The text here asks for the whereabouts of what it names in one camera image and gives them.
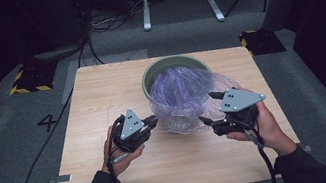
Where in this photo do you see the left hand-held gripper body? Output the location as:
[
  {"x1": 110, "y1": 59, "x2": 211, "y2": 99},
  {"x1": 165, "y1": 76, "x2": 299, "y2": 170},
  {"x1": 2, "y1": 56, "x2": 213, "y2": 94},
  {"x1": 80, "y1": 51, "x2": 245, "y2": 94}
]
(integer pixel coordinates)
[{"x1": 107, "y1": 104, "x2": 156, "y2": 157}]

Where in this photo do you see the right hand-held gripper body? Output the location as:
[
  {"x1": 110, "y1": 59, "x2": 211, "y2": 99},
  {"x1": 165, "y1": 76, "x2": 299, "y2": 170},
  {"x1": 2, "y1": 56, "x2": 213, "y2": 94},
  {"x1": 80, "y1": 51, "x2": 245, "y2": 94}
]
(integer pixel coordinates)
[{"x1": 206, "y1": 83, "x2": 273, "y2": 138}]

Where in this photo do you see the purple plastic trash bag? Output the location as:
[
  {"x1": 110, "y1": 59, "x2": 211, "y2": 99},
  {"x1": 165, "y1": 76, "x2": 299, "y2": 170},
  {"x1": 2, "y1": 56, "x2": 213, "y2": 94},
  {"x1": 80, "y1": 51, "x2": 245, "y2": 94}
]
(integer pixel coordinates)
[{"x1": 143, "y1": 55, "x2": 249, "y2": 140}]

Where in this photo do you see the green bowl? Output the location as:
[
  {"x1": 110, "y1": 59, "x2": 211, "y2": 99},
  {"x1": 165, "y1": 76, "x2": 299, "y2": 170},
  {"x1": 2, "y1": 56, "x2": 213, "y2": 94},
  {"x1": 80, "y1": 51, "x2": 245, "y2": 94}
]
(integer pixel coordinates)
[{"x1": 137, "y1": 48, "x2": 216, "y2": 107}]

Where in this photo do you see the person's left hand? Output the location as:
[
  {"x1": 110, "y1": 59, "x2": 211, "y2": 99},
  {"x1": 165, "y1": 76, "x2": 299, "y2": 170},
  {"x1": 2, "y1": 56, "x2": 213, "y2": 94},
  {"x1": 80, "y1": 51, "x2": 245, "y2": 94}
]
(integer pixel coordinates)
[{"x1": 94, "y1": 120, "x2": 151, "y2": 180}]

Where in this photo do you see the person's right hand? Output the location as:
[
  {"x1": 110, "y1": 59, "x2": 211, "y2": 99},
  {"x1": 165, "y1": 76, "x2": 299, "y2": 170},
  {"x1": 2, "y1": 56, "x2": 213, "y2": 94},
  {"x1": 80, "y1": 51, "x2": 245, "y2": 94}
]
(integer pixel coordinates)
[{"x1": 219, "y1": 80, "x2": 299, "y2": 166}]

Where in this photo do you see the yellow-black striped base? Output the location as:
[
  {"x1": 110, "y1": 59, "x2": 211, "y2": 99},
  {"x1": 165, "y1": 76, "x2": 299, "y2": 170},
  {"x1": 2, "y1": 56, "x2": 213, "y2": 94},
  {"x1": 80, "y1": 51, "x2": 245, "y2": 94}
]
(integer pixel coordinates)
[
  {"x1": 238, "y1": 24, "x2": 288, "y2": 60},
  {"x1": 5, "y1": 59, "x2": 62, "y2": 98}
]

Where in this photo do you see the grey tape strip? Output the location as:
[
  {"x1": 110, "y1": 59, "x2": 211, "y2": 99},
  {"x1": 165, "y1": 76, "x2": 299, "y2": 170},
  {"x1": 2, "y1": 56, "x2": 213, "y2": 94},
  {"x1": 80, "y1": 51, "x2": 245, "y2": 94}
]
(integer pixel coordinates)
[{"x1": 46, "y1": 173, "x2": 74, "y2": 183}]

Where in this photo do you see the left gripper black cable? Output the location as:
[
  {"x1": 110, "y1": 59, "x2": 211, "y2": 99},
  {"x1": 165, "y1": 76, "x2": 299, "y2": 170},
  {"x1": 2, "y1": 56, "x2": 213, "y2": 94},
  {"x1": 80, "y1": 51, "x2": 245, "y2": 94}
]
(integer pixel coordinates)
[{"x1": 98, "y1": 114, "x2": 137, "y2": 183}]

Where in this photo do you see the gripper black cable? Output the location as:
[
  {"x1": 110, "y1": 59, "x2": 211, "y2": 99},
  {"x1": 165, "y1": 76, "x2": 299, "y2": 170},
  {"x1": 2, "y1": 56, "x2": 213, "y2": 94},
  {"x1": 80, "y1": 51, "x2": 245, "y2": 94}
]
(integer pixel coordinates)
[
  {"x1": 98, "y1": 114, "x2": 137, "y2": 183},
  {"x1": 230, "y1": 113, "x2": 278, "y2": 183}
]

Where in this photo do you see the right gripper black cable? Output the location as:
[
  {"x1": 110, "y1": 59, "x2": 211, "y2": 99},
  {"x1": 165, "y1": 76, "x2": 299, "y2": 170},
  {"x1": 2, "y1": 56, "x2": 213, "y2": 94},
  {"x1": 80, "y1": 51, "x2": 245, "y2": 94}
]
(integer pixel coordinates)
[{"x1": 230, "y1": 113, "x2": 278, "y2": 183}]

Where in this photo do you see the long black floor cable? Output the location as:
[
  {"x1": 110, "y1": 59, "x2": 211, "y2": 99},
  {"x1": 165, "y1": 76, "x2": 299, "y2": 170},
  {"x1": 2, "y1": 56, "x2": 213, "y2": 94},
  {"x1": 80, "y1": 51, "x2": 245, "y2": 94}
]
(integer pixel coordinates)
[{"x1": 0, "y1": 36, "x2": 117, "y2": 183}]

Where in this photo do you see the bundle of floor cables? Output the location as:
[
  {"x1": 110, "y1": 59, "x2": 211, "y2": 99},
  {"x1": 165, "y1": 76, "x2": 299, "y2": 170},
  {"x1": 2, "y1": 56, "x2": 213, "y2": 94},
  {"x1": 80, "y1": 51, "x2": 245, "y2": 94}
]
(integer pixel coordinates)
[{"x1": 85, "y1": 0, "x2": 153, "y2": 36}]

